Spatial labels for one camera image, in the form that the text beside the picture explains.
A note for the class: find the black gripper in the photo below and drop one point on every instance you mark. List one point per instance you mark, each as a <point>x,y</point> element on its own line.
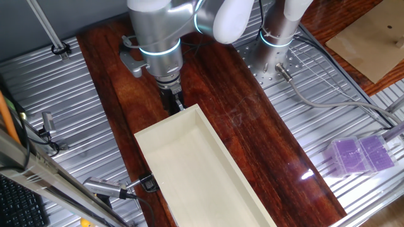
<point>168,95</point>

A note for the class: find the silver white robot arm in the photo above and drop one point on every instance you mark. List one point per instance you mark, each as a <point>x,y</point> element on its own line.
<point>158,28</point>

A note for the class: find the pale wooden box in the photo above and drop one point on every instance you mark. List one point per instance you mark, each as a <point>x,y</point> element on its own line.
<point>195,176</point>

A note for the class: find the black glossy clamp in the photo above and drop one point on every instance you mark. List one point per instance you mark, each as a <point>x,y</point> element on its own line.
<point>149,183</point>

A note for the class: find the glossy dark wood board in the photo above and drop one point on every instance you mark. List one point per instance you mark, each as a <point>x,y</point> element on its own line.
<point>252,142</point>

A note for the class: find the yellow red duck toy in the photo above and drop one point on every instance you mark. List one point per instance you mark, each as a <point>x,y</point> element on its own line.
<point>86,223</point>

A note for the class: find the orange tube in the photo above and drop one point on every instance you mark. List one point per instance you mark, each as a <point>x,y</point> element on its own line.
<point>6,119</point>

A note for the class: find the clear box with purple contents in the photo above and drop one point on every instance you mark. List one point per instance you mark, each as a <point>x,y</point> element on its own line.
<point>377,153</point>
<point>347,156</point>

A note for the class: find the black computer keyboard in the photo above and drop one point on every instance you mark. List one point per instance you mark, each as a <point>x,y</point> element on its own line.
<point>19,208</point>

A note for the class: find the brown cardboard sheet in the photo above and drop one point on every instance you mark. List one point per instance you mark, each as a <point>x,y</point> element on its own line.
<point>372,41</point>

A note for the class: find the aluminium profile bar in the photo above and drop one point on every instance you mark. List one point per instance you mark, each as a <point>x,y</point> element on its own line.
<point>394,130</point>
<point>396,105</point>

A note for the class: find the small wooden peg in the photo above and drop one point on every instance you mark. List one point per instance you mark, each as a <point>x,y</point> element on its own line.
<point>401,42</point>

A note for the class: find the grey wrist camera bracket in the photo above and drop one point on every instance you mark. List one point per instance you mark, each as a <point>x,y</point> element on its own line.
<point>134,64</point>

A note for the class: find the perforated silver base plate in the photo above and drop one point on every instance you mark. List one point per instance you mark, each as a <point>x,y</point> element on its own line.
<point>252,63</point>

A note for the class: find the black camera stand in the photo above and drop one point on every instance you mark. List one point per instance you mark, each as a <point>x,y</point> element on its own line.
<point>104,200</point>
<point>63,146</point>

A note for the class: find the silver camera pole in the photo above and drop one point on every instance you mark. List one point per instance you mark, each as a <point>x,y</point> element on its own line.
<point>47,30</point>

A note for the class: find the aluminium frame beam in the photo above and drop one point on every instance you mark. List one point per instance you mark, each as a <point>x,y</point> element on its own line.
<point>41,176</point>

